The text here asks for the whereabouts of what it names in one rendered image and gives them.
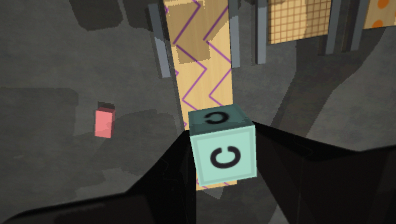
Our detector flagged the pink cube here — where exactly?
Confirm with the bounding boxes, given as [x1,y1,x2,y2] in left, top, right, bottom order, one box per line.
[95,107,116,138]

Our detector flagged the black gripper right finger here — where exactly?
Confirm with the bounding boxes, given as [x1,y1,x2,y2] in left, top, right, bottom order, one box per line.
[252,121,396,224]

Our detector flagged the mint green labelled cube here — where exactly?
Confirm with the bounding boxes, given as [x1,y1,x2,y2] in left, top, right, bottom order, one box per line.
[188,103,257,187]

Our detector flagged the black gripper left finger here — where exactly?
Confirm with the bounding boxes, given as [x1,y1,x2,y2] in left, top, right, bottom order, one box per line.
[2,130,196,224]

